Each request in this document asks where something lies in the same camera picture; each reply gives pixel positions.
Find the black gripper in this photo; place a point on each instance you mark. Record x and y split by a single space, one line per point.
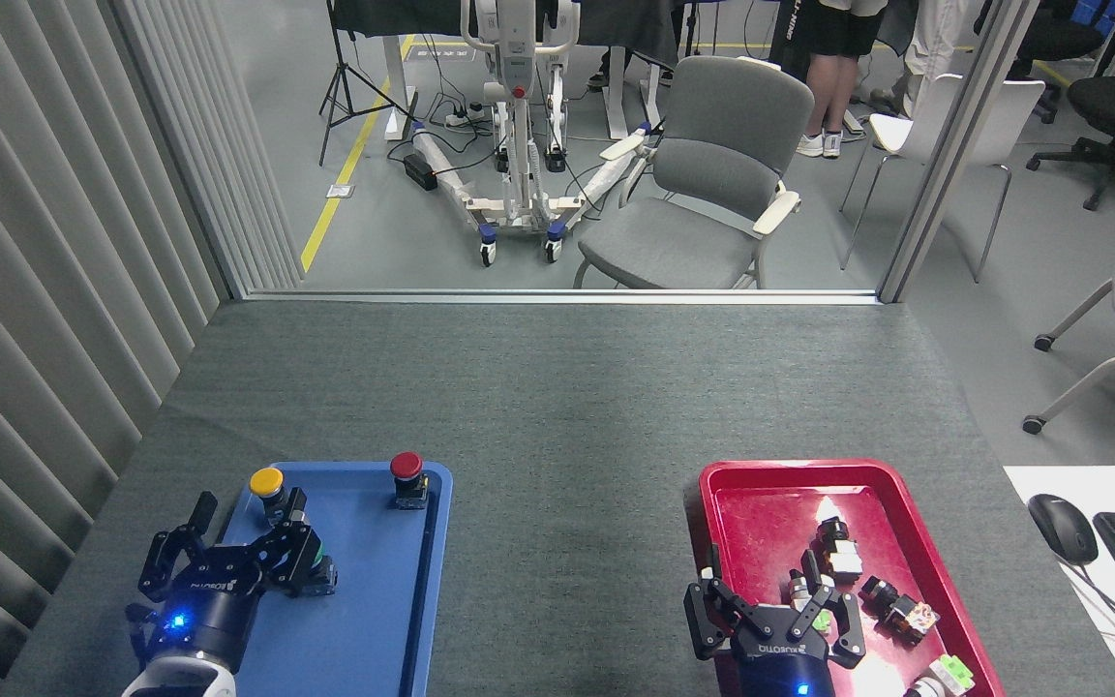
214 600
782 668

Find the green push button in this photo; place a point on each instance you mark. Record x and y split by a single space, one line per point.
324 578

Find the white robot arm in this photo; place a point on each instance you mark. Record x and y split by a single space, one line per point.
180 678

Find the yellow push button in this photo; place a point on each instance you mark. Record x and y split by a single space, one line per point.
266 481

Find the red push button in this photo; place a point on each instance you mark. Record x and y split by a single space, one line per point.
406 467

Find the red plastic tray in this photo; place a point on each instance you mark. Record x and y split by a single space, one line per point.
761 523

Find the blue plastic tray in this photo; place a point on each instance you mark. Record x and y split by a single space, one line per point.
383 581

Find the black computer mouse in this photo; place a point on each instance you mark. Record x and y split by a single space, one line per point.
1061 528

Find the silver floor outlet plate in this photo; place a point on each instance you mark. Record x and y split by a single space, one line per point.
340 191

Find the black power adapter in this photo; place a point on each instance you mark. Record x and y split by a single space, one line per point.
419 171

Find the grey padded armchair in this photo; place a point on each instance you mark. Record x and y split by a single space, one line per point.
712 174

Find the black tripod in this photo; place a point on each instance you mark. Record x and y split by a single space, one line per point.
340 87

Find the white power strip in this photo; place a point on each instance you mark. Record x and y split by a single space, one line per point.
462 118

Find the white desk leg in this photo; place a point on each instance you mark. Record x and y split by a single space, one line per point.
395 87
617 92

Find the white stand on wheels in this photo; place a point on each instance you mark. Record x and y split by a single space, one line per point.
519 145

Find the white plastic chair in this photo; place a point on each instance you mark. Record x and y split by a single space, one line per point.
998 116

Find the person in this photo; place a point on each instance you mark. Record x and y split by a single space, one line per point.
935 39
833 39

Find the silver switch with green block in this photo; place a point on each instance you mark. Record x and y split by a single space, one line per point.
798 587

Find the black and white switch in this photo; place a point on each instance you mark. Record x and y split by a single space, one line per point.
843 560

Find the black switch with orange block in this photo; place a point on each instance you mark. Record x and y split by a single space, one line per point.
891 600

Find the green and white switch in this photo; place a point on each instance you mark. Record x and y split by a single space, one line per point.
949 673

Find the silver table edge rail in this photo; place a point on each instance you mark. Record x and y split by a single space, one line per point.
557 297

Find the silver post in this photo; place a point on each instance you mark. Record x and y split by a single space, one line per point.
954 145

